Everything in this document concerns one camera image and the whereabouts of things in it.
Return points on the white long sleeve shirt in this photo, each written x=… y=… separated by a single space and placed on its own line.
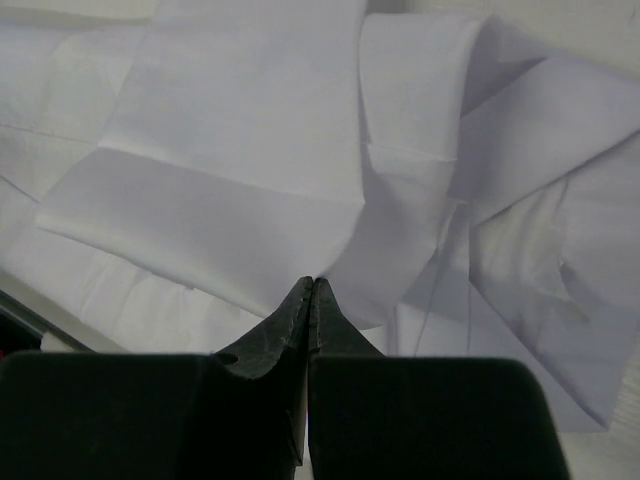
x=170 y=169

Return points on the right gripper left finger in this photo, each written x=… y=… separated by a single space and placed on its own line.
x=234 y=414

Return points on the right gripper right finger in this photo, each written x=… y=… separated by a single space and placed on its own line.
x=371 y=416

